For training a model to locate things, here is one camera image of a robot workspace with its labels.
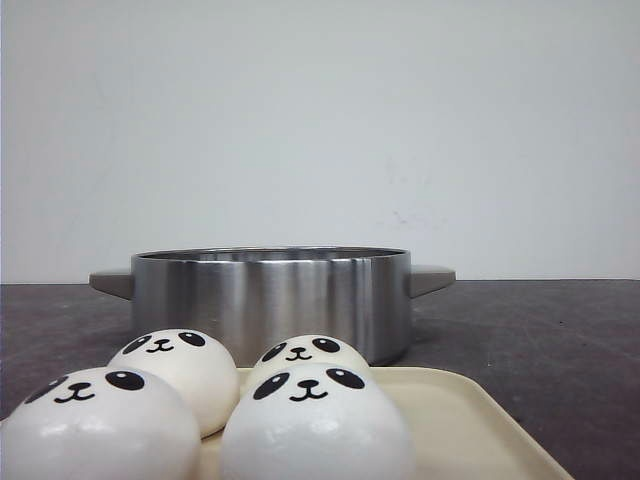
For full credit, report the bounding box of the panda bun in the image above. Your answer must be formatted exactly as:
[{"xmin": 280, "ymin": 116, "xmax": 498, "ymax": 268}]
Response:
[
  {"xmin": 245, "ymin": 334, "xmax": 372, "ymax": 387},
  {"xmin": 219, "ymin": 363, "xmax": 416, "ymax": 479},
  {"xmin": 109, "ymin": 328, "xmax": 240, "ymax": 438},
  {"xmin": 1, "ymin": 367, "xmax": 201, "ymax": 479}
]

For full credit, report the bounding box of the stainless steel steamer pot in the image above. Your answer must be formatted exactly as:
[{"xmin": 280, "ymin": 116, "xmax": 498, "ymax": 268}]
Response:
[{"xmin": 89, "ymin": 246, "xmax": 456, "ymax": 366}]

